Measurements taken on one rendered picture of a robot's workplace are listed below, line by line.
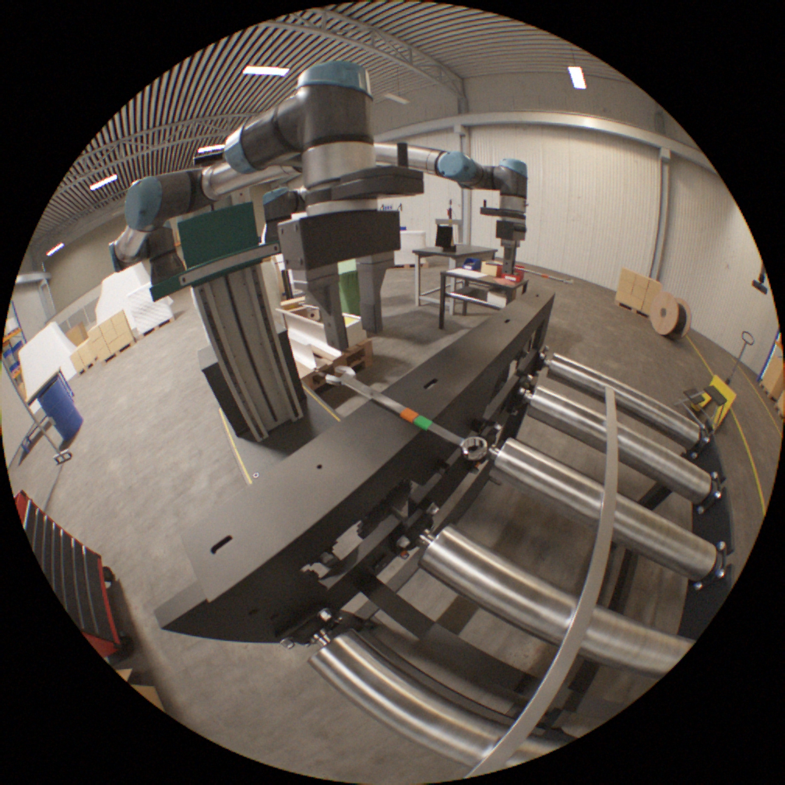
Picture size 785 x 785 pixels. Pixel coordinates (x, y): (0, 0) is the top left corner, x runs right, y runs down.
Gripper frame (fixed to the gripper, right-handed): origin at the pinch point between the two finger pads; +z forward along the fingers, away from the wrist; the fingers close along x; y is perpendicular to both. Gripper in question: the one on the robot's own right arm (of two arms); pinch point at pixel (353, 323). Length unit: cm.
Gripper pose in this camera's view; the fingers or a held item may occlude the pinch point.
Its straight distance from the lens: 31.8
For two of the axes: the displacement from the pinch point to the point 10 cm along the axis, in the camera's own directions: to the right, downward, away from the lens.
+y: -7.4, -3.9, 5.5
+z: 0.4, 7.8, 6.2
